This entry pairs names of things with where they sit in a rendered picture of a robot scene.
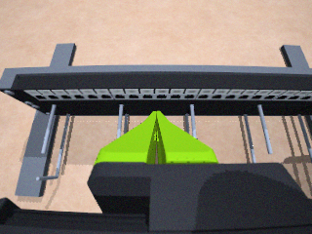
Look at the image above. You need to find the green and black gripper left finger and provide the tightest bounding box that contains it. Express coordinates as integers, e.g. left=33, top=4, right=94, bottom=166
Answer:
left=95, top=111, right=157, bottom=164

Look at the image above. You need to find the grey patch panel rack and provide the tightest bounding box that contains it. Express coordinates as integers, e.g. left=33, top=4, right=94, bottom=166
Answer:
left=0, top=43, right=312, bottom=197

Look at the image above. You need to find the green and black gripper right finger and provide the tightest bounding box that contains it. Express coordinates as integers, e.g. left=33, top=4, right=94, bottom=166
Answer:
left=157, top=111, right=218, bottom=164

